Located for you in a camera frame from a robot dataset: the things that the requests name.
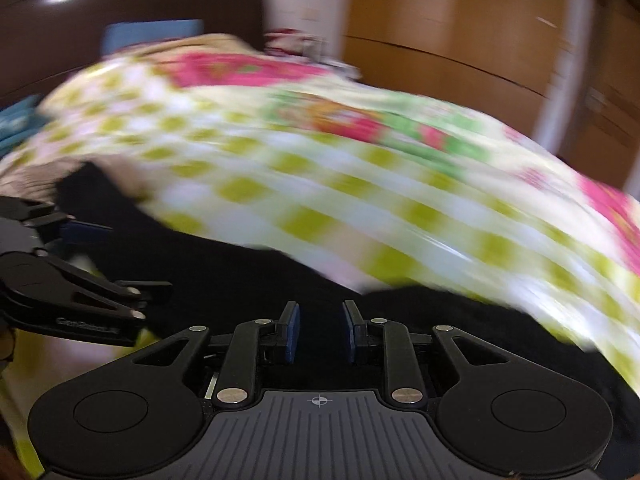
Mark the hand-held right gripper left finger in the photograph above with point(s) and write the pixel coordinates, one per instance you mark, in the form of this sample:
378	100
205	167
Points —
290	332

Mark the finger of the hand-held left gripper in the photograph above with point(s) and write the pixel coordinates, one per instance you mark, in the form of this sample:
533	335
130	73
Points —
92	233
50	280

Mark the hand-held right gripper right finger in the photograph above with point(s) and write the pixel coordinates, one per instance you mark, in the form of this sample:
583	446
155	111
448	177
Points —
351	335

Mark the black garment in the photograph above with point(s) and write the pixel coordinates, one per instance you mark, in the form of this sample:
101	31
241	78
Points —
240	280

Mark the beige striped knit cloth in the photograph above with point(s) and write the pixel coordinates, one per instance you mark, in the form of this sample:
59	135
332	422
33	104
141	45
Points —
35	177

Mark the green checked plastic sheet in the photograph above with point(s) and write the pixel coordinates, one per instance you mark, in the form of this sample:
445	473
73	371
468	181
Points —
300	185

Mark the blue pillow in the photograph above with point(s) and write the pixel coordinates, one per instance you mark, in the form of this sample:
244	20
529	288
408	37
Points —
150	37

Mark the dark brown headboard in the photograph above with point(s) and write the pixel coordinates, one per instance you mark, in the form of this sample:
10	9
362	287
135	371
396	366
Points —
75	15

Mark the floral quilt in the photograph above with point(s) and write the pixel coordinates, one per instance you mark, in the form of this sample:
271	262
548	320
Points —
240	67

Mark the red white striped cloth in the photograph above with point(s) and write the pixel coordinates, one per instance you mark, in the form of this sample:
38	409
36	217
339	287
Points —
285	42

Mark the wooden wardrobe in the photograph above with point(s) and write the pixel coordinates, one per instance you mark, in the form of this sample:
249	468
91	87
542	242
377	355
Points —
450	20

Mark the wooden door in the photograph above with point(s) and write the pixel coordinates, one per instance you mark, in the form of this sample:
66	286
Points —
612	85

